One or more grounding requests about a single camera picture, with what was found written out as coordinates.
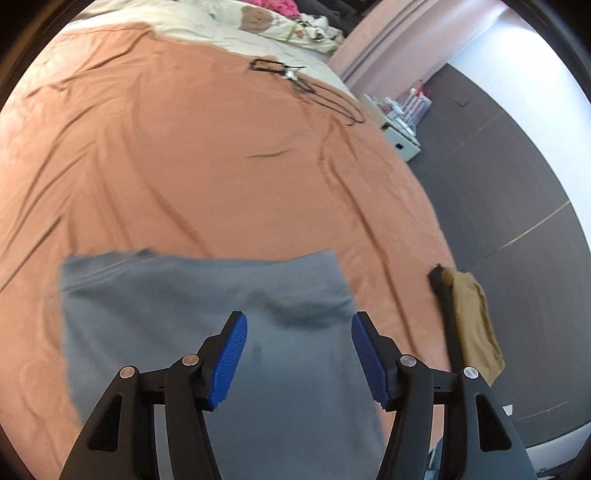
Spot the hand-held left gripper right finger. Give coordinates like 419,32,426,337
351,312,539,480

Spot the panda print cloth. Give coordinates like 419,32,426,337
295,14,345,51

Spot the white nightstand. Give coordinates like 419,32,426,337
360,92,423,162

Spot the pink curtain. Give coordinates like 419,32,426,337
328,0,504,93

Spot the grey pillow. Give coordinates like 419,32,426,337
295,0,352,14

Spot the pink plush toy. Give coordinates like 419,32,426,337
252,0,298,19

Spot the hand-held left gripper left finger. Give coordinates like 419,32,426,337
60,311,249,480

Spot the grey t-shirt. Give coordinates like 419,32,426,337
60,249,389,480

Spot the orange blanket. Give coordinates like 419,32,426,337
0,21,458,480

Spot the brown folded garment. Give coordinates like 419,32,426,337
441,270,506,386

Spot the black cable on bed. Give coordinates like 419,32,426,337
248,58,366,126

